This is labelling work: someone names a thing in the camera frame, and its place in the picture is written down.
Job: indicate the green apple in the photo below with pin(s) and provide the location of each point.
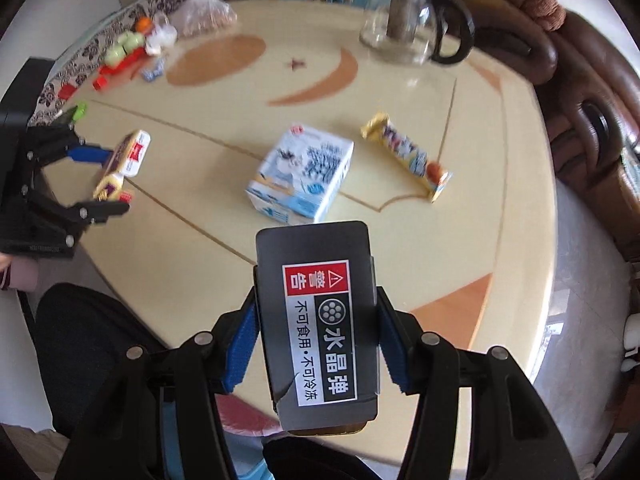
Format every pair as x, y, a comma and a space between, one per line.
132, 41
115, 55

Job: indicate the round pink cushion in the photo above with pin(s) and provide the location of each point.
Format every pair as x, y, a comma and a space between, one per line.
545, 2

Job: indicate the white appliance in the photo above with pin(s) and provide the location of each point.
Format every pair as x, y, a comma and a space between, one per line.
632, 345

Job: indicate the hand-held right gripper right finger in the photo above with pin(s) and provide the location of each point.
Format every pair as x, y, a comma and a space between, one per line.
395, 345

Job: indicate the small white plastic bag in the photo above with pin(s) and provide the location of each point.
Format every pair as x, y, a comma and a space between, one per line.
161, 35

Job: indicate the person's leg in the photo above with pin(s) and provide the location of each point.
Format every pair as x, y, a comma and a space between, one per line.
310, 460
90, 340

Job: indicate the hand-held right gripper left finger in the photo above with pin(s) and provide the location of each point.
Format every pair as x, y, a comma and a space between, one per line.
240, 345

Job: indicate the red fruit tray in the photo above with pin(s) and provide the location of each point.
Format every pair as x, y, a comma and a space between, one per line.
120, 67

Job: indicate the brown leather armchair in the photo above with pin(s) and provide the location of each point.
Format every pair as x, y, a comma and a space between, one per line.
595, 135

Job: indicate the yellow snack bar wrapper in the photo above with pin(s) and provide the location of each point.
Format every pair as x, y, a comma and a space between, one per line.
405, 152

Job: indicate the black box with warning label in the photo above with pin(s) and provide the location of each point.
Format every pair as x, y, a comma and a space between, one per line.
320, 335

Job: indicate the pile of small snacks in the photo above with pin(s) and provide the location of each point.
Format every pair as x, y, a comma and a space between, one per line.
100, 50

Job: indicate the cream wooden table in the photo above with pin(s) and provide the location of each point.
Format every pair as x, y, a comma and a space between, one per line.
450, 260

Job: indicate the small orange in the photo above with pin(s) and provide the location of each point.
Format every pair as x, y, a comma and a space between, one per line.
144, 24

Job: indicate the blue and white candy wrappers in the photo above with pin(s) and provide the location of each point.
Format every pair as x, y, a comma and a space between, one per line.
153, 70

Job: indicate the red and gold packet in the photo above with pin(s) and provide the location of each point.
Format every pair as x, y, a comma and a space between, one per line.
125, 160

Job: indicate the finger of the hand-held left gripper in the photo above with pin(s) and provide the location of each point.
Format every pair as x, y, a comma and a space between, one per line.
90, 154
100, 211

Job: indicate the pink trash bin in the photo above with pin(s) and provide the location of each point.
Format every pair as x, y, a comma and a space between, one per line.
250, 417

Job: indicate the plastic bag of peanuts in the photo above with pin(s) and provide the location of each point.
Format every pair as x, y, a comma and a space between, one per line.
207, 12

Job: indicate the person's right leg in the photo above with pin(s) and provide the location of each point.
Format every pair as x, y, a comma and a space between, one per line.
310, 460

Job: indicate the small red object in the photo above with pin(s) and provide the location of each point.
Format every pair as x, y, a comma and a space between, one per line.
66, 91

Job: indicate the white and blue milk carton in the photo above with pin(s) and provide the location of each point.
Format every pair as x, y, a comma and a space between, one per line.
300, 175

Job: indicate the person's left leg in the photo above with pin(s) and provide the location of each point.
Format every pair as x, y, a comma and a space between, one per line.
90, 340

